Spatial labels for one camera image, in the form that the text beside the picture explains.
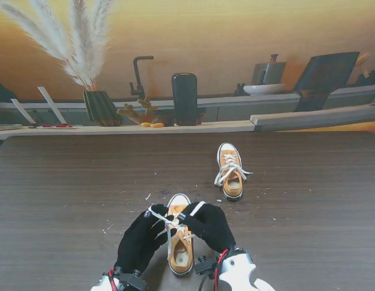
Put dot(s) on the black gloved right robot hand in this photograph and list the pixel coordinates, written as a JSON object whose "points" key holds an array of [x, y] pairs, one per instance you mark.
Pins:
{"points": [[214, 227]]}

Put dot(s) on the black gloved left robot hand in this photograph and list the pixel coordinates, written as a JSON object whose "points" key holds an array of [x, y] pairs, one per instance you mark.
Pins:
{"points": [[136, 242]]}

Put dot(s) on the long white spread shoelace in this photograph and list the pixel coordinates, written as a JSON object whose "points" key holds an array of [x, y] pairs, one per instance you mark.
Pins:
{"points": [[168, 239]]}

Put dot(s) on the light wooden shelf plank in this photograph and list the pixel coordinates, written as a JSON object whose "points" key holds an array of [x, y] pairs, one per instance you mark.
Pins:
{"points": [[175, 128]]}

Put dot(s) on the orange fruit pieces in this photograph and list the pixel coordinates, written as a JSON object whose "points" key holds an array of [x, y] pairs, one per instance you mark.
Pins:
{"points": [[154, 124]]}

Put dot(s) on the black cylindrical canister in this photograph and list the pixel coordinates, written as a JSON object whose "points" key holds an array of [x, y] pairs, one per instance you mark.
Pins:
{"points": [[184, 97]]}

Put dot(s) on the dark ribbed vase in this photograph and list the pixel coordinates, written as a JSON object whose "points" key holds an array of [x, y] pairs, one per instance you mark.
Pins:
{"points": [[99, 109]]}

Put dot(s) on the grey shelf plank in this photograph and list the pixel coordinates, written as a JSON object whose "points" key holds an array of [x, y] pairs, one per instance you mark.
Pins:
{"points": [[312, 119]]}

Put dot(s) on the white bowl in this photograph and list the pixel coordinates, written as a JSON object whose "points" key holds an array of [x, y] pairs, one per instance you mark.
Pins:
{"points": [[263, 89]]}

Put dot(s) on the long white slanted slat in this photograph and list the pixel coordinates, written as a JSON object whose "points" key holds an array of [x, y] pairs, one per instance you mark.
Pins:
{"points": [[51, 104]]}

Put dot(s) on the grey metal kettle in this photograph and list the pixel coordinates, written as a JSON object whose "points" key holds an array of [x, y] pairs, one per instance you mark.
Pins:
{"points": [[271, 72]]}

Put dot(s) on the black kitchen faucet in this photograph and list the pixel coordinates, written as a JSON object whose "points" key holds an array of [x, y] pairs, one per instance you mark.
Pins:
{"points": [[136, 75]]}

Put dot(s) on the short white slanted slat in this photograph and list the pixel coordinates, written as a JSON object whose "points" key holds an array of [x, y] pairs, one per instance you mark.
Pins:
{"points": [[22, 110]]}

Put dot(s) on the white pampas grass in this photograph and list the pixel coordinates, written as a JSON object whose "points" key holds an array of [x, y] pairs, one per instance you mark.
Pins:
{"points": [[84, 60]]}

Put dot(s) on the dark slanted board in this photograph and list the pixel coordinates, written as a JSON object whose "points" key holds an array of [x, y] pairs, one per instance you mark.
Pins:
{"points": [[327, 69]]}

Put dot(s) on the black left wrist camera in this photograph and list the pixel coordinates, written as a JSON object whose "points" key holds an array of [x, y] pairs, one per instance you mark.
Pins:
{"points": [[133, 282]]}

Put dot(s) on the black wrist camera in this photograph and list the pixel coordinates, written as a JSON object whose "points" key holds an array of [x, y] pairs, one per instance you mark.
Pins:
{"points": [[133, 282], [205, 267]]}

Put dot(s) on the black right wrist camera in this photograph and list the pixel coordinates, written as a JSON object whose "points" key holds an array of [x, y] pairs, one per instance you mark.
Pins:
{"points": [[205, 267]]}

